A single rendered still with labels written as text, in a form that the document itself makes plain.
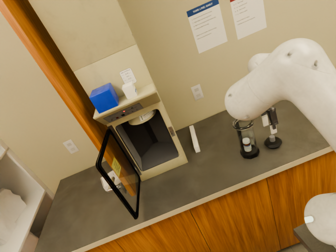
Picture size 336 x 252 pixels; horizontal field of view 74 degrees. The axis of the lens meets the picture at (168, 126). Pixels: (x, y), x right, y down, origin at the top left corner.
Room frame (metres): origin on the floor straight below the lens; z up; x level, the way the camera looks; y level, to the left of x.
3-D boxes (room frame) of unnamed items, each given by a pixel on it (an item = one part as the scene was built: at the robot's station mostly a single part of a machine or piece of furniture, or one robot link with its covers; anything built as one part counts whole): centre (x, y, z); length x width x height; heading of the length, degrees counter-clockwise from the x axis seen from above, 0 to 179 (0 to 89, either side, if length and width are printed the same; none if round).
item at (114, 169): (0.94, 0.32, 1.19); 0.30 x 0.01 x 0.40; 170
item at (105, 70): (1.22, 0.13, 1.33); 0.32 x 0.25 x 0.77; 87
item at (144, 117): (1.19, 0.11, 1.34); 0.18 x 0.18 x 0.05
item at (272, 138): (0.92, -0.50, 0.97); 0.09 x 0.09 x 0.07
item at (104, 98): (1.04, 0.22, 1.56); 0.10 x 0.10 x 0.09; 87
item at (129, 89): (1.04, 0.09, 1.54); 0.05 x 0.05 x 0.06; 84
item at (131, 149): (1.22, 0.13, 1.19); 0.26 x 0.24 x 0.35; 87
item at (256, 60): (0.92, -0.50, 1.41); 0.13 x 0.11 x 0.14; 37
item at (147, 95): (1.04, 0.14, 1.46); 0.32 x 0.12 x 0.10; 87
